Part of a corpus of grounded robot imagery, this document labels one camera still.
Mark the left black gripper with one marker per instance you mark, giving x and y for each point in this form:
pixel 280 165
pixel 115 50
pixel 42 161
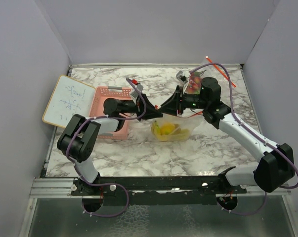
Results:
pixel 151 111

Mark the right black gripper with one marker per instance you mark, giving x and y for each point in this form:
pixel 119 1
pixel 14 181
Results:
pixel 173 104

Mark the zip bag with yellow fruit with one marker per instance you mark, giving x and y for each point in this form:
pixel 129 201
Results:
pixel 171 128

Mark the pink plastic basket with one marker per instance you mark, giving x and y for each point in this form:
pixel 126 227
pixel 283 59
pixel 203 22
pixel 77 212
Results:
pixel 99 107

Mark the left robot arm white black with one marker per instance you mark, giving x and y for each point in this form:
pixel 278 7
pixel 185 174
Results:
pixel 79 137

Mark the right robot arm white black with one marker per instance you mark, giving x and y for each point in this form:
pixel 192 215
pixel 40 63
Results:
pixel 274 166

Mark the zip bag with berries grapes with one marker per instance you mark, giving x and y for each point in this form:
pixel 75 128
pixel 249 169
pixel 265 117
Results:
pixel 194 84

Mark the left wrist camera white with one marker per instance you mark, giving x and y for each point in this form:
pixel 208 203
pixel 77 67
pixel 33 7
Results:
pixel 137 88

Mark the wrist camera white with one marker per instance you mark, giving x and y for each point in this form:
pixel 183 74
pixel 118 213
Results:
pixel 137 88
pixel 184 78

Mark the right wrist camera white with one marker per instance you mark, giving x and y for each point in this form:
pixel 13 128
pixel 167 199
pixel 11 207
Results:
pixel 184 78

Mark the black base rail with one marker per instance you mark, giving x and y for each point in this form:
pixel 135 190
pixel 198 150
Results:
pixel 159 190

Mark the small whiteboard wooden frame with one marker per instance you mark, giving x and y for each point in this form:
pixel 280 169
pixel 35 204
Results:
pixel 69 97

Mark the aluminium frame rail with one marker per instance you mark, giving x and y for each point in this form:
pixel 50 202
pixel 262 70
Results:
pixel 51 188

